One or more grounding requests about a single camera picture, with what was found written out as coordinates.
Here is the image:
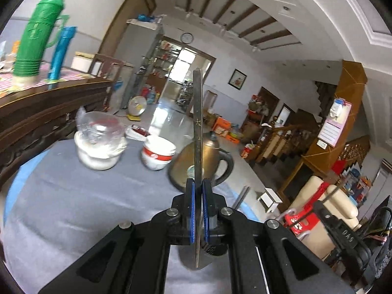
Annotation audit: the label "dark chopstick with characters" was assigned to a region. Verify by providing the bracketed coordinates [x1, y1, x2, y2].
[193, 68, 203, 269]

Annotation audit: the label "cream armchair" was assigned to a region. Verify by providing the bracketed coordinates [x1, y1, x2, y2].
[288, 174, 360, 260]

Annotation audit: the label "black perforated utensil holder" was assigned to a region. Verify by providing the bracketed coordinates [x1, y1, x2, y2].
[201, 241, 227, 257]

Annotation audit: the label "thin dark chopstick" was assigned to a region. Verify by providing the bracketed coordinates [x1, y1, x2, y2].
[232, 186, 250, 210]

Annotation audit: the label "brass electric kettle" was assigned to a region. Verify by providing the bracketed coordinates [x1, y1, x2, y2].
[168, 131, 234, 192]

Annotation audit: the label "small white stool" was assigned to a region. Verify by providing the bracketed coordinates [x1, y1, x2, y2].
[257, 188, 282, 213]

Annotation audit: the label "white red stacked bowls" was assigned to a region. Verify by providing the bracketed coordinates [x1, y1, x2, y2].
[141, 135, 176, 171]

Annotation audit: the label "orange box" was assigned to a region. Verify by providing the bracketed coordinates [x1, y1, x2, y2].
[212, 117, 231, 137]

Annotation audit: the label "wooden stair railing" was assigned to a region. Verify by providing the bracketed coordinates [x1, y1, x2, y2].
[255, 123, 321, 165]

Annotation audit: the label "white bowl with plastic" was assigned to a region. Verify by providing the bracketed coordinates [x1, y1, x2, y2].
[74, 107, 127, 171]

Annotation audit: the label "small electric heater fan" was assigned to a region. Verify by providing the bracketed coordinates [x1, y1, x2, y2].
[126, 96, 147, 122]

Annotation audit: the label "grey table cloth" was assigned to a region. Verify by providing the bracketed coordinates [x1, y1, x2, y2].
[2, 139, 265, 294]

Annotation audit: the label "dark wooden chair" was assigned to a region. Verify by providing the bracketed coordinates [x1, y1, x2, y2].
[88, 53, 125, 108]

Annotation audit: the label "dark wooden side table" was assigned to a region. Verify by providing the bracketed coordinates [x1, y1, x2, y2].
[1, 63, 113, 184]

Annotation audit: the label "grey refrigerator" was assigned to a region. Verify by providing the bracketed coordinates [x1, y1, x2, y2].
[115, 19, 163, 109]

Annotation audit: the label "white chest freezer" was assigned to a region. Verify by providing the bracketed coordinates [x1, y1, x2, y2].
[70, 51, 94, 73]

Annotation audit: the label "blue thermos bottle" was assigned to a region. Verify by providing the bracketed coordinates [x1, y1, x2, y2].
[47, 27, 76, 81]

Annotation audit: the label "green thermos jug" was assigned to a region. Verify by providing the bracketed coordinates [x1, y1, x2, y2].
[13, 0, 69, 78]

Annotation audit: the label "wall calendar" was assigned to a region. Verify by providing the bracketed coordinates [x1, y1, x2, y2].
[316, 98, 352, 149]

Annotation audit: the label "framed wall picture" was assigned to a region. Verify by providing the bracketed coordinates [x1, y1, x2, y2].
[229, 69, 247, 90]

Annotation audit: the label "wall clock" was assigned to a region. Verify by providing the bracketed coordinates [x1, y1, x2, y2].
[180, 32, 194, 45]

